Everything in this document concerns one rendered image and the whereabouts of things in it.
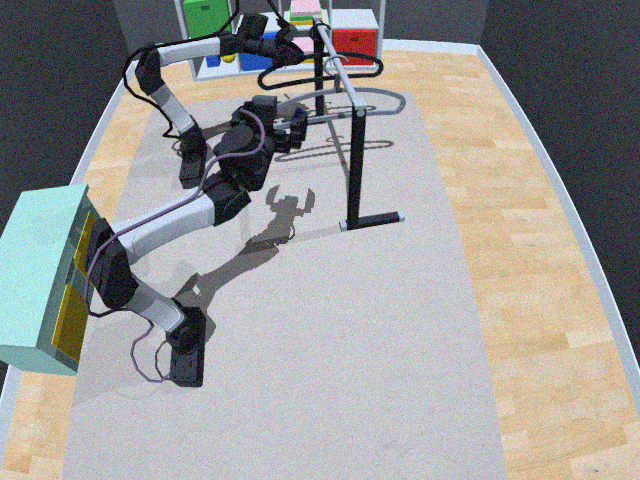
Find black clothes hanger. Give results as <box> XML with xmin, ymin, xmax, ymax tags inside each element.
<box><xmin>257</xmin><ymin>23</ymin><xmax>384</xmax><ymax>91</ymax></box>

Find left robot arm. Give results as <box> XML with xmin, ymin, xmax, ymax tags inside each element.
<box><xmin>135</xmin><ymin>13</ymin><xmax>298</xmax><ymax>181</ymax></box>

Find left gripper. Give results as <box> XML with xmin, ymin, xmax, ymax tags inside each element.
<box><xmin>258</xmin><ymin>38</ymin><xmax>306</xmax><ymax>66</ymax></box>

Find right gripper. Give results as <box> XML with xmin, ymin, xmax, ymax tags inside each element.
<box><xmin>230</xmin><ymin>107</ymin><xmax>308</xmax><ymax>164</ymax></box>

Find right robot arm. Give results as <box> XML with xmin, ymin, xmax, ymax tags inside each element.
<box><xmin>84</xmin><ymin>95</ymin><xmax>277</xmax><ymax>383</ymax></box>

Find grey plastic hanger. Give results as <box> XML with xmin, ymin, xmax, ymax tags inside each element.
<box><xmin>273</xmin><ymin>54</ymin><xmax>406</xmax><ymax>129</ymax></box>

